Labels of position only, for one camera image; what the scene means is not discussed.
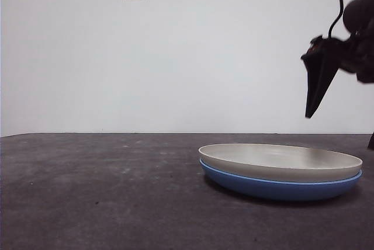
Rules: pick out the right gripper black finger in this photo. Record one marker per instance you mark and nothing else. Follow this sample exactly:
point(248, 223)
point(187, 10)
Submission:
point(324, 77)
point(312, 80)

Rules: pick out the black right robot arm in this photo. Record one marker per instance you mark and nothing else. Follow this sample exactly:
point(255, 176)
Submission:
point(359, 13)

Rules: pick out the white round plate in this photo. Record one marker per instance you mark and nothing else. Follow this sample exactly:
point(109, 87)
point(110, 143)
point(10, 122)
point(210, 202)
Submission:
point(277, 159)

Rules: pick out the blue round plate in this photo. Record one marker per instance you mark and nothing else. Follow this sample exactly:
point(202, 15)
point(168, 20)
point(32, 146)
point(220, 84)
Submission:
point(277, 191)

